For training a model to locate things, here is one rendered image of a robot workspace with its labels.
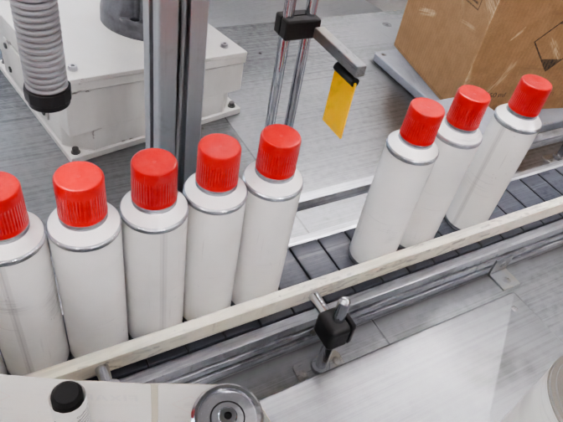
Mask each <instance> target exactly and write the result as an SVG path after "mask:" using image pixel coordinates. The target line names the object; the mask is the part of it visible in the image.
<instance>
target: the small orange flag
mask: <svg viewBox="0 0 563 422"><path fill-rule="evenodd" d="M333 69H334V73H333V79H332V83H331V87H330V91H329V94H328V100H327V104H326V107H325V111H324V114H323V121H324V122H325V123H326V124H327V125H328V126H329V127H330V129H331V130H332V131H333V132H334V133H335V134H336V135H337V136H338V138H339V139H341V138H342V135H343V130H344V127H345V124H346V120H347V118H348V114H349V109H350V106H351V103H352V99H353V97H354V92H355V88H356V86H357V85H358V84H359V79H358V78H357V77H353V76H352V75H351V74H350V73H349V72H348V71H347V70H346V69H345V68H344V67H343V66H342V65H341V64H340V63H339V62H337V63H335V65H334V66H333Z"/></svg>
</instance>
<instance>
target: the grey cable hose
mask: <svg viewBox="0 0 563 422"><path fill-rule="evenodd" d="M9 2H10V8H11V13H12V17H13V26H14V31H15V34H16V40H17V45H18V52H19V58H20V62H21V65H22V71H23V79H24V82H23V94H24V99H25V100H26V101H27V102H28V105H29V106H30V107H31V108H32V109H33V110H35V111H38V112H43V113H55V112H59V111H62V110H64V109H66V108H67V107H68V106H69V105H70V100H71V98H72V90H71V83H70V82H69V81H68V76H67V70H66V63H65V52H64V46H63V45H64V43H63V39H62V30H61V23H60V16H59V4H58V0H9Z"/></svg>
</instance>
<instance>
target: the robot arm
mask: <svg viewBox="0 0 563 422"><path fill-rule="evenodd" d="M100 19H101V22H102V23H103V25H104V26H106V27H107V28H108V29H110V30H111V31H112V32H114V33H117V34H120V35H121V36H124V37H127V38H129V39H135V40H140V41H143V3H142V0H101V1H100Z"/></svg>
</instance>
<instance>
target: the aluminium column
mask: <svg viewBox="0 0 563 422"><path fill-rule="evenodd" d="M142 3H143V48H144V93H145V137H146V149H147V148H161V149H164V150H166V151H168V152H171V153H172V154H173V155H174V156H175V133H176V121H177V108H178V74H179V55H180V34H181V0H142ZM208 20H209V0H187V28H186V47H185V64H184V80H183V109H182V120H181V132H180V143H179V158H178V190H179V192H180V193H181V194H182V195H183V185H184V183H185V181H186V180H187V178H188V177H190V176H191V175H192V174H194V173H196V167H197V154H198V144H199V141H200V137H201V123H202V110H203V97H204V72H205V59H206V46H207V33H208Z"/></svg>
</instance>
